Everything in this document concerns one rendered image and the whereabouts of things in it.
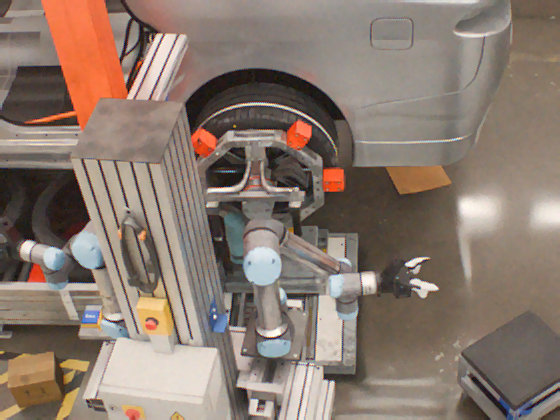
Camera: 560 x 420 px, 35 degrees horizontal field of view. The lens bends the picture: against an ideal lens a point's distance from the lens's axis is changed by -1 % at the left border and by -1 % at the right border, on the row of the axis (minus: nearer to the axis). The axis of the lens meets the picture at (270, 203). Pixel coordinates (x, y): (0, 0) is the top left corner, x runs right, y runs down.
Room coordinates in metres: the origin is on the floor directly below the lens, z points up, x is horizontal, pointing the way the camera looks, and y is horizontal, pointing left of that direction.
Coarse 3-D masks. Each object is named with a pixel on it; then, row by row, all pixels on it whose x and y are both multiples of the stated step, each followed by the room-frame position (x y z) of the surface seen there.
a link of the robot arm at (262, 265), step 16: (256, 240) 1.94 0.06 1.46; (272, 240) 1.94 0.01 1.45; (256, 256) 1.87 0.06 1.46; (272, 256) 1.87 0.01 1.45; (256, 272) 1.85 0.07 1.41; (272, 272) 1.85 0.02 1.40; (256, 288) 1.89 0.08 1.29; (272, 288) 1.88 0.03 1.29; (256, 304) 1.90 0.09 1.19; (272, 304) 1.87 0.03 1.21; (256, 320) 1.93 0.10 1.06; (272, 320) 1.87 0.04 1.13; (288, 320) 1.97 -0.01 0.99; (272, 336) 1.86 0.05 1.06; (288, 336) 1.89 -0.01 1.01; (272, 352) 1.85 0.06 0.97; (288, 352) 1.85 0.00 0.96
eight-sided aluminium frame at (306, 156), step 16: (224, 144) 2.83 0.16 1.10; (240, 144) 2.82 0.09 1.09; (256, 144) 2.81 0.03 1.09; (272, 144) 2.80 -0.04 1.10; (208, 160) 2.85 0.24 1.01; (304, 160) 2.78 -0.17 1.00; (320, 160) 2.80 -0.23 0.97; (208, 176) 2.90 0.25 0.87; (320, 176) 2.77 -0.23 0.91; (320, 192) 2.77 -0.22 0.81; (224, 208) 2.85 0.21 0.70; (304, 208) 2.79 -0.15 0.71; (288, 224) 2.79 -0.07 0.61
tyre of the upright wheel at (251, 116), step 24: (216, 96) 3.13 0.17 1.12; (240, 96) 3.05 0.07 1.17; (264, 96) 3.01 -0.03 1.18; (288, 96) 3.03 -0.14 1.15; (216, 120) 2.95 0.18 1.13; (240, 120) 2.90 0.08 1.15; (264, 120) 2.89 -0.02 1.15; (288, 120) 2.88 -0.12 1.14; (312, 144) 2.85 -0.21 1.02; (336, 144) 2.96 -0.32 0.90; (336, 168) 2.85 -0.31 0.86
